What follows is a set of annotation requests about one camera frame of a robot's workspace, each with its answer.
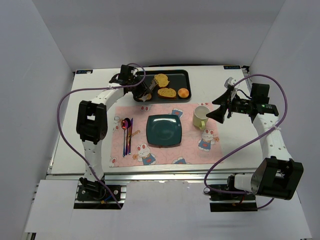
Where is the seeded bread slice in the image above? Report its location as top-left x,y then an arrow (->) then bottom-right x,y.
154,73 -> 170,88
157,88 -> 177,100

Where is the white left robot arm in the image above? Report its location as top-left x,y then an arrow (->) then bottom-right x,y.
76,63 -> 151,183

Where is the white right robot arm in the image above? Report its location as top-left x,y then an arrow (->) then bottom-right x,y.
207,83 -> 304,200

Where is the green and white mug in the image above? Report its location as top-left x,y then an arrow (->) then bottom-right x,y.
192,105 -> 210,130

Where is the sesame round bun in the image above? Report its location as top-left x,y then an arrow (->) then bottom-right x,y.
146,93 -> 152,101

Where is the plain golden round bun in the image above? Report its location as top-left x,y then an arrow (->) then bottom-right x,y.
177,88 -> 190,99

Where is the iridescent purple spoon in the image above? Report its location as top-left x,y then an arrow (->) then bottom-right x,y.
121,117 -> 132,157

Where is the black baking tray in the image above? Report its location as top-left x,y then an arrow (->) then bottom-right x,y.
144,69 -> 192,104

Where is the iridescent purple knife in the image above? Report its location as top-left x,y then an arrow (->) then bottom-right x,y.
127,118 -> 133,155

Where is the dark teal square plate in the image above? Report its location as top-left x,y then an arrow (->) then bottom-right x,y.
146,114 -> 182,147

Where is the pink bunny placemat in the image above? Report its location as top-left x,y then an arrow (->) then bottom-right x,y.
109,102 -> 223,168

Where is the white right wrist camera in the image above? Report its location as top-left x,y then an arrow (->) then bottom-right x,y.
224,77 -> 237,89

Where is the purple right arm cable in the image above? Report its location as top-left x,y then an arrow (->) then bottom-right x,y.
203,73 -> 289,210

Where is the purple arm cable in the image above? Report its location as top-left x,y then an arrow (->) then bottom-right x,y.
203,73 -> 289,210
56,62 -> 146,210

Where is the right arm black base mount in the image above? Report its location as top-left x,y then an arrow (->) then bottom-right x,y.
203,187 -> 258,213

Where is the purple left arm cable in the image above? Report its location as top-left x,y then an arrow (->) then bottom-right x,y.
56,62 -> 146,210

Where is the aluminium front table rail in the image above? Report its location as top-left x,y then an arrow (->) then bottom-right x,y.
44,167 -> 256,186

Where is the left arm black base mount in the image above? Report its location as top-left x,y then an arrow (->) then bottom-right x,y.
73,177 -> 127,210

